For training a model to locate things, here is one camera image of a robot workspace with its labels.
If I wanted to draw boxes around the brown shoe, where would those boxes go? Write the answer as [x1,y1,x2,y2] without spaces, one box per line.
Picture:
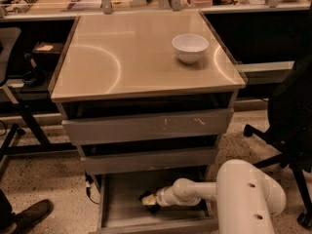
[0,199,54,234]

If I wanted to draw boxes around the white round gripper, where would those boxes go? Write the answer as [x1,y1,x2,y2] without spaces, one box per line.
[141,186,177,207]

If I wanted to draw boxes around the grey drawer cabinet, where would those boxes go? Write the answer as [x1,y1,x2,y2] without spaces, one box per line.
[47,11,248,234]

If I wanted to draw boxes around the white ceramic bowl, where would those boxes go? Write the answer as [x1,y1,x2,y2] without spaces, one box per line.
[172,34,209,64]

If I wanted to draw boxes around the black cable with plug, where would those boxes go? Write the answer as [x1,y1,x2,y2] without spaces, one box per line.
[84,171,100,206]

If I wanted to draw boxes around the top grey drawer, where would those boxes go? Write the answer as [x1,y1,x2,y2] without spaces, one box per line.
[62,109,233,145]

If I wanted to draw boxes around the black box under desk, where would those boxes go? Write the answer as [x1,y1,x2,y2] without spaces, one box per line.
[32,42,63,65]

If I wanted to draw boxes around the black office chair right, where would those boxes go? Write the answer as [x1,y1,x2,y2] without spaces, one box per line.
[243,55,312,229]

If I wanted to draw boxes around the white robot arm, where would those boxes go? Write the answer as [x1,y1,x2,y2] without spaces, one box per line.
[140,159,287,234]

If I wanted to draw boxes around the middle grey drawer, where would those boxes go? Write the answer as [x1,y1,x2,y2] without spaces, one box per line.
[81,147,218,175]

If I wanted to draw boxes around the open bottom grey drawer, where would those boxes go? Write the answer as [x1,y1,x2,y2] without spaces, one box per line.
[91,167,218,234]

